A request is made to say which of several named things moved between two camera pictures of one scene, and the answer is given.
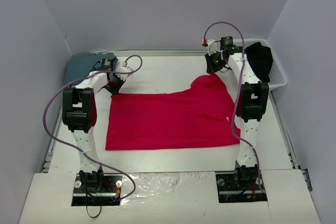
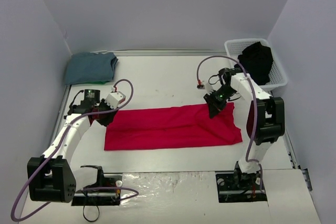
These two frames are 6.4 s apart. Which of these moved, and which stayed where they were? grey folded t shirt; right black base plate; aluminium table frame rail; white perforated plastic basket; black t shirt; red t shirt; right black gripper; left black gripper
Moved: left black gripper; red t shirt; right black gripper
Stayed: white perforated plastic basket; aluminium table frame rail; right black base plate; black t shirt; grey folded t shirt
